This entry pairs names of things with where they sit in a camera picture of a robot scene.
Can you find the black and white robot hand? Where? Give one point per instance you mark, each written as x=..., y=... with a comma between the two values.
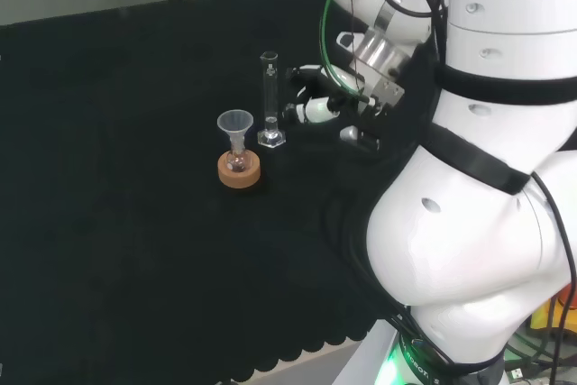
x=317, y=110

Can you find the clear glass graduated cylinder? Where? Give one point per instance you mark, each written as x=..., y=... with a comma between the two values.
x=272, y=137

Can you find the clear plastic funnel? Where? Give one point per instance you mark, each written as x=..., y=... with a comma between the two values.
x=234, y=121

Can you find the small round-bottom glass flask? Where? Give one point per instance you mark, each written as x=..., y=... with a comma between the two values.
x=237, y=162

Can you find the black scalloped bench cloth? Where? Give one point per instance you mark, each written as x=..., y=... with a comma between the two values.
x=112, y=222

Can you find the yellow stop button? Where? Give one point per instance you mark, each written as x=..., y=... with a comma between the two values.
x=541, y=318

